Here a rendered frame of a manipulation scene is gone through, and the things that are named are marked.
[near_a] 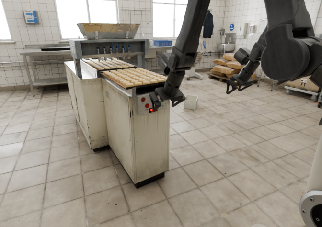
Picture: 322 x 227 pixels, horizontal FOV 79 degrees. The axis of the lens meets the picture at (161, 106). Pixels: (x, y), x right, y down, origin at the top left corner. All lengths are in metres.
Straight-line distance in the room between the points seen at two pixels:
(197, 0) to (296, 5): 0.26
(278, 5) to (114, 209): 1.57
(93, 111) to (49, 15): 3.55
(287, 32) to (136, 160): 1.37
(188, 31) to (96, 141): 1.76
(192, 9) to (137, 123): 0.99
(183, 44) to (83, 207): 1.46
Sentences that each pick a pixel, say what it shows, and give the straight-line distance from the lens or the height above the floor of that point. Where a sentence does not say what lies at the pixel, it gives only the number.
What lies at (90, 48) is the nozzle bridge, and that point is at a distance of 2.00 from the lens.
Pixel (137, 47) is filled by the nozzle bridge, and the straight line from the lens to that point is 2.15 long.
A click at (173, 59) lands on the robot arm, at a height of 1.17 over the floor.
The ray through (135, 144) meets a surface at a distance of 1.50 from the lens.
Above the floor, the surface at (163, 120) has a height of 0.59.
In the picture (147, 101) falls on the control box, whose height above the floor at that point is 0.79.
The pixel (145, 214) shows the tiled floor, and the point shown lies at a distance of 1.63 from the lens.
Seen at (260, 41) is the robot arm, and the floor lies 1.21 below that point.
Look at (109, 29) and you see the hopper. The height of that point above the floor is 1.27.
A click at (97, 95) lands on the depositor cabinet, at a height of 0.67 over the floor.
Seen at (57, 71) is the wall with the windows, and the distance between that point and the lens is 5.34.
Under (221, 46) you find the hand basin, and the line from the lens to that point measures 6.37.
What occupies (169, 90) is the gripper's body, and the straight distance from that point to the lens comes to 0.73.
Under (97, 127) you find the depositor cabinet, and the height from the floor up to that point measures 0.32.
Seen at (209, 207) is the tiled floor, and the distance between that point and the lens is 1.71.
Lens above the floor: 1.25
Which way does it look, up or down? 21 degrees down
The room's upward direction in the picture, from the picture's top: straight up
